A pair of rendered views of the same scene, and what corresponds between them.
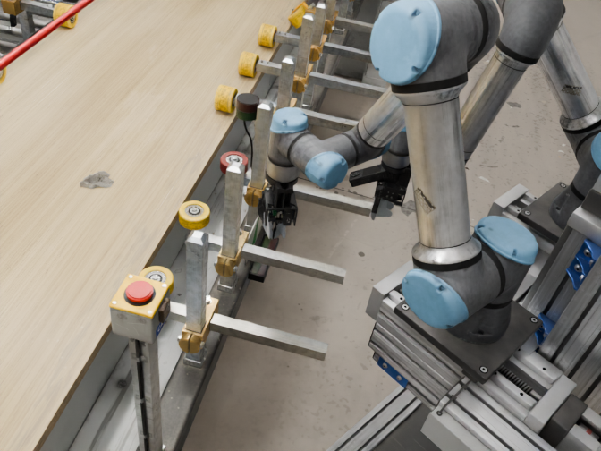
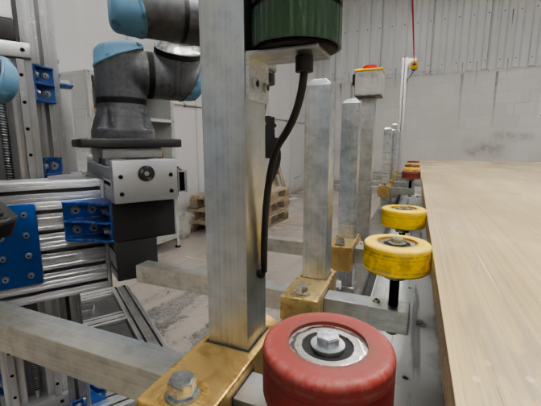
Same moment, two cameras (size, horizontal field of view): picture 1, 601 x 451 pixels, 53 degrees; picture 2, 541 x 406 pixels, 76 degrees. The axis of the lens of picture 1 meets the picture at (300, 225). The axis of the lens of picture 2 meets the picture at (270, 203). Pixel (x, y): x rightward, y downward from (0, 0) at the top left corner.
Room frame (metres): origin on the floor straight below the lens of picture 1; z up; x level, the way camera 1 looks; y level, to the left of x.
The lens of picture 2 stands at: (1.60, 0.24, 1.03)
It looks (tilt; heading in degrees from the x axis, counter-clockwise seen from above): 10 degrees down; 196
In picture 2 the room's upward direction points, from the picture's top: straight up
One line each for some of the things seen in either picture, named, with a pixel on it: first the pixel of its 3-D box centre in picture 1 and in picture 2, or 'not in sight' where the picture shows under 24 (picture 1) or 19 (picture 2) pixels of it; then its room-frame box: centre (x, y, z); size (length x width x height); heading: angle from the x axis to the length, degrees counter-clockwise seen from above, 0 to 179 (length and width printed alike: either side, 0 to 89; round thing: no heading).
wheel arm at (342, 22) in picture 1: (359, 26); not in sight; (2.37, -0.09, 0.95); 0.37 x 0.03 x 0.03; 84
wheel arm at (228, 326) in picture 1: (236, 328); (303, 247); (0.88, 0.11, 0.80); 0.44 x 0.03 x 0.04; 84
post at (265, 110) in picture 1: (258, 176); (237, 304); (1.35, 0.14, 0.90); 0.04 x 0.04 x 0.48; 84
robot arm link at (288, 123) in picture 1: (288, 137); not in sight; (1.08, 0.06, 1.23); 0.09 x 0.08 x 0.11; 45
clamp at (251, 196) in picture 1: (258, 185); (229, 379); (1.37, 0.14, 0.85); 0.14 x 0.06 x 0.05; 174
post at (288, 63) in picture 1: (280, 128); not in sight; (1.60, 0.11, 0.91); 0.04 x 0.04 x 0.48; 84
